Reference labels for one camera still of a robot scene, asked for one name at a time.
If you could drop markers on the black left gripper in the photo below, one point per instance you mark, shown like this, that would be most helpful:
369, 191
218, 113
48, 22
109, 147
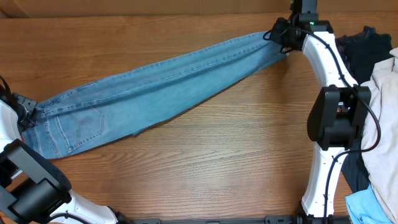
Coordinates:
29, 106

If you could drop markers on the black patterned garment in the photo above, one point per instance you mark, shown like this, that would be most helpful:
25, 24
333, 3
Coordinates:
361, 51

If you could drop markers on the light blue shirt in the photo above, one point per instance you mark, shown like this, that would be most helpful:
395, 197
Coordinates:
363, 208

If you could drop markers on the dark navy garment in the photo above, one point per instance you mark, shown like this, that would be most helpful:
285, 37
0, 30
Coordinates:
355, 172

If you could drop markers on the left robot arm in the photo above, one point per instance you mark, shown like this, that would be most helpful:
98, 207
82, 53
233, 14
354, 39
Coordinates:
33, 189

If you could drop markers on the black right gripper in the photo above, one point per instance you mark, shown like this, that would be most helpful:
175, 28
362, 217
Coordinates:
278, 26

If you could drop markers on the pale pink garment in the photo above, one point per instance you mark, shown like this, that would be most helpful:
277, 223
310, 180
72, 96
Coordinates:
381, 162

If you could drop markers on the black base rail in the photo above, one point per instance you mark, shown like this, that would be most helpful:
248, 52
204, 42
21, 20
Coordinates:
211, 221

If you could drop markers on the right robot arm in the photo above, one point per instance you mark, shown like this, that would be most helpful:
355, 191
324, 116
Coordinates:
337, 117

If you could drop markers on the light blue denim jeans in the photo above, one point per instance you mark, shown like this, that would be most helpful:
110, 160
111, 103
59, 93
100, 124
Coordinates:
111, 108

